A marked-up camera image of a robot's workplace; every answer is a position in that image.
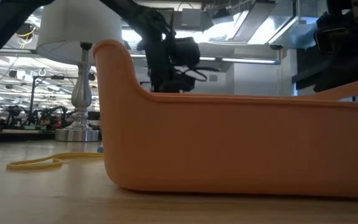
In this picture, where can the white shade silver table lamp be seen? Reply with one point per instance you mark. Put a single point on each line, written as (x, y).
(79, 25)

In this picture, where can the black security camera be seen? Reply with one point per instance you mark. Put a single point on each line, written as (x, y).
(276, 46)

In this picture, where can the dark background workbench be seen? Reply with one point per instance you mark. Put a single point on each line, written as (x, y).
(8, 137)

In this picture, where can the yellow rubber band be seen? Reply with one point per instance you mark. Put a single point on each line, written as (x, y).
(79, 154)

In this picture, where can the long ceiling light strip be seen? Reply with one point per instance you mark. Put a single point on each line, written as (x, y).
(247, 60)

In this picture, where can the gray square wall plate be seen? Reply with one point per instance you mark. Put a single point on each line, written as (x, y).
(213, 77)

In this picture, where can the black stand frame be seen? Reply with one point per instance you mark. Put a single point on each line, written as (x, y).
(57, 77)

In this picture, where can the gray ceiling box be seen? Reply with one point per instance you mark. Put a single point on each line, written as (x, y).
(193, 18)

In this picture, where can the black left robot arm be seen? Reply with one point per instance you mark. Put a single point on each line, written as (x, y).
(2, 31)

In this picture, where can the orange plastic bin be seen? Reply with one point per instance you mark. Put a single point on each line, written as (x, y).
(228, 140)

